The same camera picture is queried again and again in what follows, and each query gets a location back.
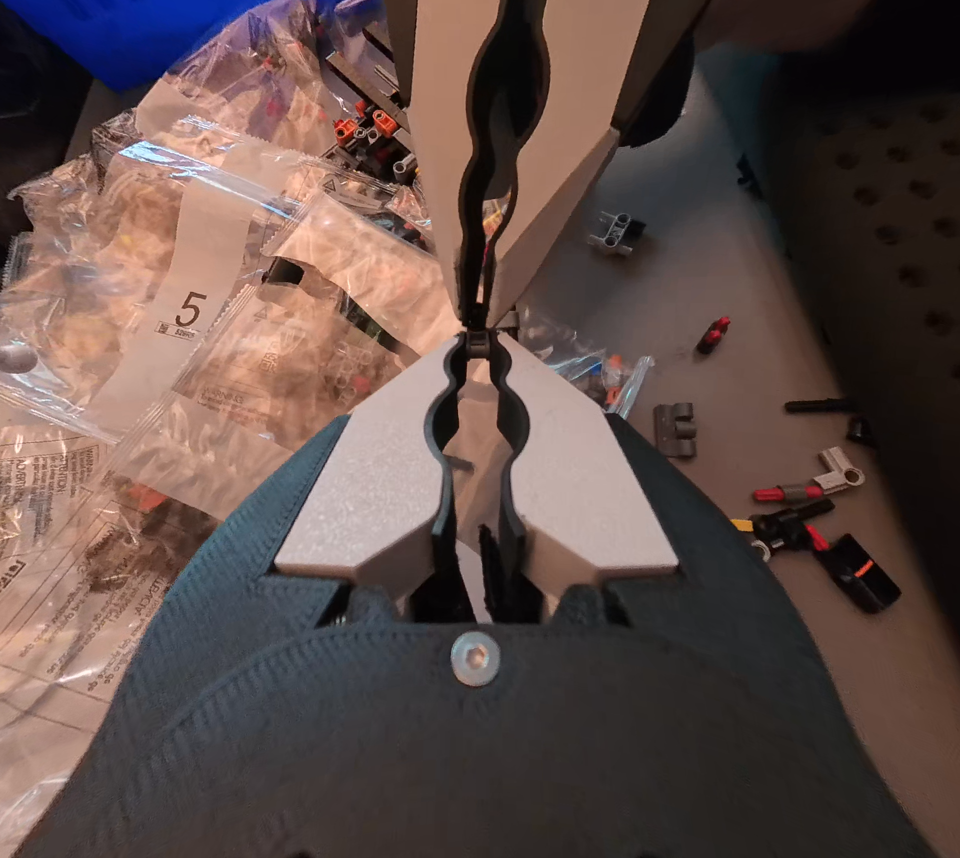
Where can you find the small black lego connector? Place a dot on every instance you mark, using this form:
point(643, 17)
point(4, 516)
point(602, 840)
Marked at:
point(787, 524)

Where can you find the orange grey lego pin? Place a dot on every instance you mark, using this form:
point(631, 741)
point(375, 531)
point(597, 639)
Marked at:
point(613, 374)

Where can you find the black yellow lego connector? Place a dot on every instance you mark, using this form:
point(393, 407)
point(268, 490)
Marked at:
point(742, 524)

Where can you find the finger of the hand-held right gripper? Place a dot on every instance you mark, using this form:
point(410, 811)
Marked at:
point(592, 48)
point(446, 48)

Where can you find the dark grey lego triple connector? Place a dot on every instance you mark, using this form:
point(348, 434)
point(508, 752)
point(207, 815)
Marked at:
point(675, 431)

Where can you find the lego chassis frame assembly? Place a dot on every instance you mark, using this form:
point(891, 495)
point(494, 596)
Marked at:
point(375, 131)

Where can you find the small lego pieces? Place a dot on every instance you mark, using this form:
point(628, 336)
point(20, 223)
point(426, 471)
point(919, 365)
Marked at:
point(619, 232)

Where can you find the black lego axle connector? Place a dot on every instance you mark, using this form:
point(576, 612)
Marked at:
point(480, 342)

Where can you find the large clear bag white label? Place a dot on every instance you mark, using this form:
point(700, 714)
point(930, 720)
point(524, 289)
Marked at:
point(210, 221)

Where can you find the pile of clear lego bags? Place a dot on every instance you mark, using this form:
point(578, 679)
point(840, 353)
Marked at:
point(75, 236)

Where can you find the small black lego piece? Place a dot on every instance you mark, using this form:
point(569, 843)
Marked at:
point(861, 432)

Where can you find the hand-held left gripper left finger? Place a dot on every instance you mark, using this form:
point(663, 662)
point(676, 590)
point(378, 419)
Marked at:
point(367, 491)

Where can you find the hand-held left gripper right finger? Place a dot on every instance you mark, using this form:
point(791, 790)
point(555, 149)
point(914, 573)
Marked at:
point(592, 491)

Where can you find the black lego panel red stripe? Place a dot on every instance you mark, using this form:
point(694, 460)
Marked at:
point(859, 573)

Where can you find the black red lego pin block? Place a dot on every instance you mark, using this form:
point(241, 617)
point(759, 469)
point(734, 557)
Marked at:
point(712, 335)

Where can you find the black perforated pad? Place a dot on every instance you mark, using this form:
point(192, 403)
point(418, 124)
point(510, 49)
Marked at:
point(885, 236)

